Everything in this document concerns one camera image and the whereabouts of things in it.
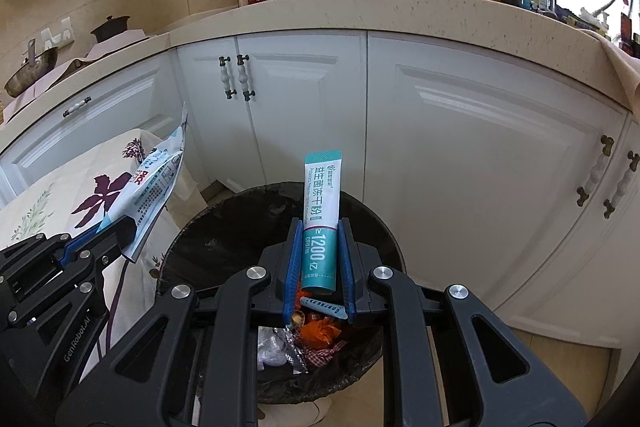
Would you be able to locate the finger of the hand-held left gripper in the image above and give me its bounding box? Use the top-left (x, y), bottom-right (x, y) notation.
top-left (0, 224), bottom-right (138, 333)
top-left (0, 216), bottom-right (132, 280)

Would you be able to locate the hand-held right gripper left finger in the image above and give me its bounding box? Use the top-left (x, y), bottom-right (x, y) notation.
top-left (54, 217), bottom-right (305, 427)

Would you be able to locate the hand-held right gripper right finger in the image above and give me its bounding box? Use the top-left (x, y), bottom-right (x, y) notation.
top-left (337, 217), bottom-right (587, 427)

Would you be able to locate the orange paper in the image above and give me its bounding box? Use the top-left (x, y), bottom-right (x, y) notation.
top-left (300, 316), bottom-right (343, 348)

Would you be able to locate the teal sachet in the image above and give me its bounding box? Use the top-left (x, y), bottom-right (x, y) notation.
top-left (301, 149), bottom-right (343, 295)

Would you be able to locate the blue and white torn pouch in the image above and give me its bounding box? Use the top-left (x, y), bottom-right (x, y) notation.
top-left (95, 102), bottom-right (188, 264)

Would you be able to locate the clear plastic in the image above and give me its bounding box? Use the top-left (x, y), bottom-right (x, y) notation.
top-left (257, 327), bottom-right (288, 370)

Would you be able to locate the silver foil wrapper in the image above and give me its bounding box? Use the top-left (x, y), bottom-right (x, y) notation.
top-left (285, 329), bottom-right (308, 375)

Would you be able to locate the black trash bin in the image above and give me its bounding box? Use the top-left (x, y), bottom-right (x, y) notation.
top-left (155, 184), bottom-right (406, 405)

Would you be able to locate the red checked ribbon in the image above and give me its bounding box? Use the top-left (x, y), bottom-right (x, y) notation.
top-left (295, 339), bottom-right (348, 368)

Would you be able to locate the steel wok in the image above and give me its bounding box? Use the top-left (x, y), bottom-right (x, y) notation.
top-left (4, 38), bottom-right (58, 98)

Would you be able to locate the white kitchen cabinet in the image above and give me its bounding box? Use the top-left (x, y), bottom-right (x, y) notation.
top-left (0, 0), bottom-right (640, 348)

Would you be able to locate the black clay pot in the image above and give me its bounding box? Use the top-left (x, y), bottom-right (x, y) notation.
top-left (90, 14), bottom-right (132, 44)

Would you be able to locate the beige counter cloth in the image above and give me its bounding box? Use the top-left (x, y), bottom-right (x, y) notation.
top-left (582, 27), bottom-right (640, 118)

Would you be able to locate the row of small packets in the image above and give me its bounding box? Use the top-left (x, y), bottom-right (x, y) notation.
top-left (555, 0), bottom-right (640, 58)

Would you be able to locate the long drawer handle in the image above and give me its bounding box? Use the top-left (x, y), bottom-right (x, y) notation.
top-left (62, 97), bottom-right (92, 118)

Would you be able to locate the cabinet door handle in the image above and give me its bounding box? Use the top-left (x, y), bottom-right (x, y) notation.
top-left (575, 135), bottom-right (615, 208)
top-left (236, 54), bottom-right (256, 102)
top-left (603, 152), bottom-right (640, 219)
top-left (218, 55), bottom-right (236, 100)

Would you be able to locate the white wall hook rack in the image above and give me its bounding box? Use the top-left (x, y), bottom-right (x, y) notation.
top-left (42, 18), bottom-right (76, 45)

